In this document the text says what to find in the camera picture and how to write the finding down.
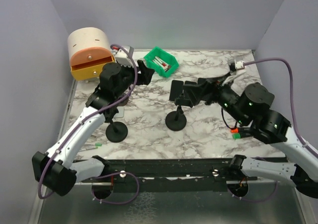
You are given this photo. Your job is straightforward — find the silver folding phone stand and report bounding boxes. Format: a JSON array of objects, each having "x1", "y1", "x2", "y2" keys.
[{"x1": 115, "y1": 106, "x2": 125, "y2": 118}]

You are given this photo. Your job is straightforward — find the green plastic bin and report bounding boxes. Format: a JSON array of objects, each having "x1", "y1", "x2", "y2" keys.
[{"x1": 144, "y1": 47, "x2": 179, "y2": 77}]

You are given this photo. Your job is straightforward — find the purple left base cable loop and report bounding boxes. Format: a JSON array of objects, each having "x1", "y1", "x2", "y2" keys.
[{"x1": 91, "y1": 171, "x2": 140, "y2": 206}]

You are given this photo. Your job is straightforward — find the orange cap marker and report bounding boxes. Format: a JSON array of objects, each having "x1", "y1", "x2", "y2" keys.
[{"x1": 231, "y1": 127, "x2": 250, "y2": 134}]

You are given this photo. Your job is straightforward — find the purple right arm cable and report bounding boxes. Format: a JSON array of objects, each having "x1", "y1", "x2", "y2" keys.
[{"x1": 244, "y1": 57, "x2": 318, "y2": 157}]

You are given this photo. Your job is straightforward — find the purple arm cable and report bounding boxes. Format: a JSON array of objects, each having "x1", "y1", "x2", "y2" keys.
[
  {"x1": 37, "y1": 43, "x2": 139, "y2": 200},
  {"x1": 244, "y1": 57, "x2": 318, "y2": 157}
]

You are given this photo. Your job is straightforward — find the green cap marker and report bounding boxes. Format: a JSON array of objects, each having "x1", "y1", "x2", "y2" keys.
[{"x1": 232, "y1": 132, "x2": 252, "y2": 140}]

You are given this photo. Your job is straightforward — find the black tall phone stand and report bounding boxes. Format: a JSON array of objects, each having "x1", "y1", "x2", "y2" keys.
[{"x1": 165, "y1": 92, "x2": 193, "y2": 132}]

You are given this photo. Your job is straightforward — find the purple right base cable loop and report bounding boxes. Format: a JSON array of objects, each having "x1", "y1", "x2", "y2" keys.
[{"x1": 231, "y1": 181, "x2": 279, "y2": 203}]

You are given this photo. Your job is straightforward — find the green marker left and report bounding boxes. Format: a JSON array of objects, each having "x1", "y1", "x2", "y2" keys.
[{"x1": 83, "y1": 143, "x2": 102, "y2": 150}]

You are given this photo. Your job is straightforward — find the beige orange drawer box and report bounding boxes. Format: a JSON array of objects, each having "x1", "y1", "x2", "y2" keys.
[{"x1": 68, "y1": 27, "x2": 115, "y2": 81}]

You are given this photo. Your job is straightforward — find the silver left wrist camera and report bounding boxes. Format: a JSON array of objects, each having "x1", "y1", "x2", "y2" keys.
[{"x1": 111, "y1": 46, "x2": 134, "y2": 68}]

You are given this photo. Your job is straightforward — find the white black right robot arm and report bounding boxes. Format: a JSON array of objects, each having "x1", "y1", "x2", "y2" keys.
[{"x1": 183, "y1": 75, "x2": 318, "y2": 198}]

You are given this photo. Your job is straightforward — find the black phone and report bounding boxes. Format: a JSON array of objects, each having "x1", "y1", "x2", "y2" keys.
[{"x1": 169, "y1": 80, "x2": 184, "y2": 102}]

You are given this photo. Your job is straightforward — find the black front rail bar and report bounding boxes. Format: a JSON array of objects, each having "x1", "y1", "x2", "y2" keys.
[{"x1": 83, "y1": 158, "x2": 244, "y2": 193}]

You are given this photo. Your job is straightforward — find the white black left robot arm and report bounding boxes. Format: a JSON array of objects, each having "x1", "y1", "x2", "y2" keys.
[{"x1": 32, "y1": 60, "x2": 155, "y2": 199}]

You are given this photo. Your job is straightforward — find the items inside green bin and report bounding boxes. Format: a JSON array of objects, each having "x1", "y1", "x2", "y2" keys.
[{"x1": 153, "y1": 56, "x2": 171, "y2": 72}]

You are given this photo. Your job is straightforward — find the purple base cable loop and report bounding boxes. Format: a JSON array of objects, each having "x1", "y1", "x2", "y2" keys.
[
  {"x1": 91, "y1": 171, "x2": 140, "y2": 206},
  {"x1": 231, "y1": 181, "x2": 279, "y2": 203}
]

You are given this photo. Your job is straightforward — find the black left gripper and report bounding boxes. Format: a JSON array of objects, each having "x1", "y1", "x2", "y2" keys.
[{"x1": 115, "y1": 59, "x2": 154, "y2": 97}]

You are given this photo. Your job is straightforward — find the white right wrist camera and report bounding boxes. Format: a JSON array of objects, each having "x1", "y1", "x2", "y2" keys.
[{"x1": 221, "y1": 60, "x2": 246, "y2": 85}]

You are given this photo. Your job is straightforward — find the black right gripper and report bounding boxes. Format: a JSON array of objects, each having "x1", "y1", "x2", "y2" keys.
[{"x1": 182, "y1": 71, "x2": 247, "y2": 125}]

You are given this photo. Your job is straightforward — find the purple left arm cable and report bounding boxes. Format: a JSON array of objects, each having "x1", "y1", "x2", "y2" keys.
[{"x1": 37, "y1": 43, "x2": 139, "y2": 200}]

